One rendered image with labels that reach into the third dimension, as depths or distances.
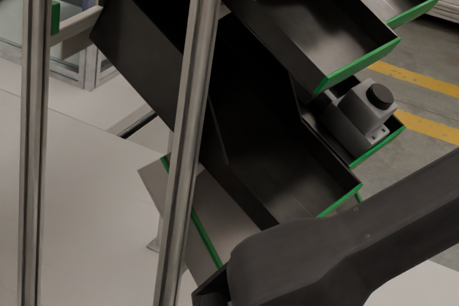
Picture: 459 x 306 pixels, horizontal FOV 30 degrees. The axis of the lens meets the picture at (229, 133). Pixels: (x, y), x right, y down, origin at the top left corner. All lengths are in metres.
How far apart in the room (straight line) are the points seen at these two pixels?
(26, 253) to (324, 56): 0.40
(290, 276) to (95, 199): 0.91
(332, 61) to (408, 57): 3.62
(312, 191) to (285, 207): 0.05
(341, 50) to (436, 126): 3.00
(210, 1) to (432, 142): 2.95
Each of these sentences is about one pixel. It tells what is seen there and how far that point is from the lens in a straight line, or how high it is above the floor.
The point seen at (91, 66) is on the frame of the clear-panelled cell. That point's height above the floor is 0.92.
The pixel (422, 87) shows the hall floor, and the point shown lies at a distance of 4.08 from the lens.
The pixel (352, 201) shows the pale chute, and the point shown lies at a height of 1.08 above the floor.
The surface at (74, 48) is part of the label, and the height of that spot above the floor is 1.27.
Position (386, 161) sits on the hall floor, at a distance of 3.39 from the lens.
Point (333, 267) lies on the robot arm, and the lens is 0.51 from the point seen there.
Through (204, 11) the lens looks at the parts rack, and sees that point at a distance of 0.71.
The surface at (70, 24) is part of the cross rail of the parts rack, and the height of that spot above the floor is 1.31.
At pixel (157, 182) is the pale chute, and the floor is 1.18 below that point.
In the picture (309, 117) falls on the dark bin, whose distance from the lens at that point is 0.94.
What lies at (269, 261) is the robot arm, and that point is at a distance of 0.52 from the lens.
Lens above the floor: 1.66
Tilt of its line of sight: 30 degrees down
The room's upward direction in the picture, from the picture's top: 9 degrees clockwise
